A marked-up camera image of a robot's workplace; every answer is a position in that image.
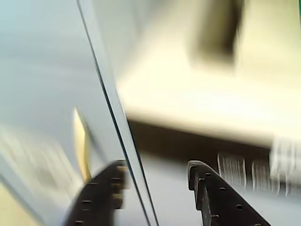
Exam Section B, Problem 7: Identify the blue shopping list cabinet door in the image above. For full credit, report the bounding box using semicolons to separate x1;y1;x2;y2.
0;0;161;226

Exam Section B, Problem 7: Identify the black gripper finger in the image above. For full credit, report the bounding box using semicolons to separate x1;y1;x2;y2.
63;159;129;226
187;160;271;226

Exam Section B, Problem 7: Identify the gold cabinet door handle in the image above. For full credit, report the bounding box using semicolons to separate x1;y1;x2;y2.
73;106;92;182

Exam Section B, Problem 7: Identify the blue toy kitchen cabinet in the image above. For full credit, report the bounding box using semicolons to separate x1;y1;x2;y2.
79;0;301;226

